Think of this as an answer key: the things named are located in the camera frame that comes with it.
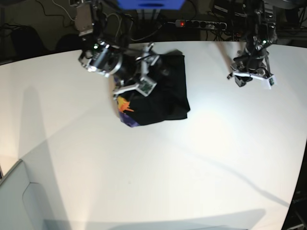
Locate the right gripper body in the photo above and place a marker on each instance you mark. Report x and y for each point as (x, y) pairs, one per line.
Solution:
(130, 69)

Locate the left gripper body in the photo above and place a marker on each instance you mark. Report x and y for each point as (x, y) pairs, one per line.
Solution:
(247, 67)

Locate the black T-shirt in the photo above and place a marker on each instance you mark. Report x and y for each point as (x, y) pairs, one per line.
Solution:
(168, 100)

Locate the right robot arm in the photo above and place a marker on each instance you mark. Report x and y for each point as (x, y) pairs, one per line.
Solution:
(111, 57)

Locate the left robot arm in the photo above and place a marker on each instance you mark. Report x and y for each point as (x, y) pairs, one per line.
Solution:
(261, 26)

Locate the black equipment box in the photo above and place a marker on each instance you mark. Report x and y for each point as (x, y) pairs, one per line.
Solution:
(222, 7)

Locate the blue box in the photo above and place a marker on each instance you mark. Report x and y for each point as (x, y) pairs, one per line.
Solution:
(150, 4)

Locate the black power strip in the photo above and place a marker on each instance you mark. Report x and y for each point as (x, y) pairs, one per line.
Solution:
(197, 24)

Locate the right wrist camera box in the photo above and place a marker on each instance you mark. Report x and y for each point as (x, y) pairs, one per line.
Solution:
(146, 86)

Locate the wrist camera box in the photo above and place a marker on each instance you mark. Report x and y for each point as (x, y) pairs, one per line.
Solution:
(269, 82)
(146, 86)

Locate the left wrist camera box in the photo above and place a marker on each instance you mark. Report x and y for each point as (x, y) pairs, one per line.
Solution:
(269, 82)

